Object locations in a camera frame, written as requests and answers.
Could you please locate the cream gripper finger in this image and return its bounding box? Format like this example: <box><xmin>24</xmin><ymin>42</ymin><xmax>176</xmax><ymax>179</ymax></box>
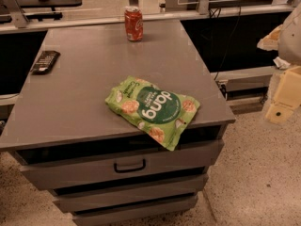
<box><xmin>265</xmin><ymin>104</ymin><xmax>293</xmax><ymax>124</ymax></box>

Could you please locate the green rice chip bag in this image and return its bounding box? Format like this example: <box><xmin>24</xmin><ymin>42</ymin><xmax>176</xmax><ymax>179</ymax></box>
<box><xmin>105</xmin><ymin>76</ymin><xmax>200</xmax><ymax>151</ymax></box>

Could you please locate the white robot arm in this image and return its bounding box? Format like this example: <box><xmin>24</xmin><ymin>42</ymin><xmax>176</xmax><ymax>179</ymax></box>
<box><xmin>257</xmin><ymin>4</ymin><xmax>301</xmax><ymax>124</ymax></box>

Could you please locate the red coke can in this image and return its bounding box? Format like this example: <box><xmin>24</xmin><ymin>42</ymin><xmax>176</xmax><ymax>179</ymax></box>
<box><xmin>124</xmin><ymin>6</ymin><xmax>143</xmax><ymax>41</ymax></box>

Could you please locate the white crumpled paper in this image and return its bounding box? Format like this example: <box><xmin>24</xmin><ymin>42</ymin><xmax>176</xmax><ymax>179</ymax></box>
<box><xmin>274</xmin><ymin>56</ymin><xmax>291</xmax><ymax>70</ymax></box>

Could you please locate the grey drawer cabinet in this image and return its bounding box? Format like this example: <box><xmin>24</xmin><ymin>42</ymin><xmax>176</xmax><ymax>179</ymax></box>
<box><xmin>0</xmin><ymin>21</ymin><xmax>234</xmax><ymax>226</ymax></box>

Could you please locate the dark chocolate bar wrapper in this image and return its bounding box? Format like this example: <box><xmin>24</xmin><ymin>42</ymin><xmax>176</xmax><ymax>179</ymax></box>
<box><xmin>31</xmin><ymin>51</ymin><xmax>60</xmax><ymax>74</ymax></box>

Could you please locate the black hanging cable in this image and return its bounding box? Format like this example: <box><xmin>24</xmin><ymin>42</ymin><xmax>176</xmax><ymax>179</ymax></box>
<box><xmin>213</xmin><ymin>7</ymin><xmax>243</xmax><ymax>82</ymax></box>

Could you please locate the black drawer handle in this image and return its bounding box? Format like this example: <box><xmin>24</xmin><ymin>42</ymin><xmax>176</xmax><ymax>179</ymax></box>
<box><xmin>113</xmin><ymin>159</ymin><xmax>147</xmax><ymax>174</ymax></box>

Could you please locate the grey metal rail frame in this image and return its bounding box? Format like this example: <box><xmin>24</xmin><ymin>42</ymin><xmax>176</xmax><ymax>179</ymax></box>
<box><xmin>0</xmin><ymin>0</ymin><xmax>293</xmax><ymax>34</ymax></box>

